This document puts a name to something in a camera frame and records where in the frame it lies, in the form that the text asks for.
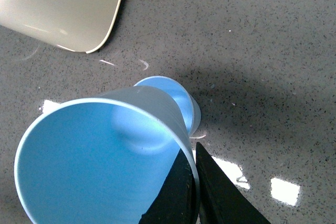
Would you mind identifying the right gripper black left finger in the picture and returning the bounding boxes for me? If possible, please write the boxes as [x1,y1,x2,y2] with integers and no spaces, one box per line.
[139,151,195,224]

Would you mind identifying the cream white toaster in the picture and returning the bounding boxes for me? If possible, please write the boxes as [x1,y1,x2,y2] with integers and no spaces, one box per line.
[1,0,121,54]

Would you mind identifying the blue cup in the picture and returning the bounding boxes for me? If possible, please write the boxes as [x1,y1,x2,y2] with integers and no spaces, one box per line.
[135,76,201,136]
[14,86,200,223]

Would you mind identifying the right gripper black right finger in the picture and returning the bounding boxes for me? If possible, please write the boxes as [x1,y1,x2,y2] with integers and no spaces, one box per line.
[196,142,270,223]

